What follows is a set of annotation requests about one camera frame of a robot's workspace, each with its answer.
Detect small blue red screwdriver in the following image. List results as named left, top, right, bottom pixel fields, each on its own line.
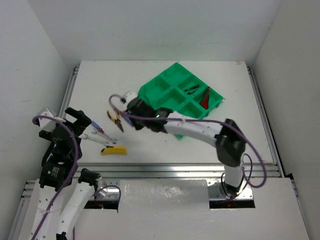
left=91, top=120, right=105, bottom=133

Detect yellow utility knife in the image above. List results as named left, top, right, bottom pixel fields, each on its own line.
left=100, top=145, right=127, bottom=156

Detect blue handle screwdriver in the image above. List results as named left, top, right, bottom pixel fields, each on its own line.
left=123, top=117, right=134, bottom=128

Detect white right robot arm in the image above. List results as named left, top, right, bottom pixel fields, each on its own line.
left=121, top=92, right=246, bottom=198

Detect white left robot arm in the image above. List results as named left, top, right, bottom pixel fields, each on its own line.
left=29, top=107, right=101, bottom=240

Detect silver open-end wrench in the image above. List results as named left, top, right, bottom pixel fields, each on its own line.
left=91, top=129, right=117, bottom=144
left=81, top=134, right=114, bottom=146

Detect yellow long-nose pliers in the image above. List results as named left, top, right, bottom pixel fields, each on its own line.
left=107, top=110, right=124, bottom=133

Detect green six-compartment organizer tray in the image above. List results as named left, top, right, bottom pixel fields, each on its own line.
left=137, top=62, right=225, bottom=140

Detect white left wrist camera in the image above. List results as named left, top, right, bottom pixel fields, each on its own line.
left=32, top=107, right=64, bottom=132

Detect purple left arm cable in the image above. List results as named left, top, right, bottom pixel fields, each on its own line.
left=31, top=115, right=80, bottom=240

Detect aluminium front rail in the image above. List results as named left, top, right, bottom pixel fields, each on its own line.
left=42, top=162, right=285, bottom=180

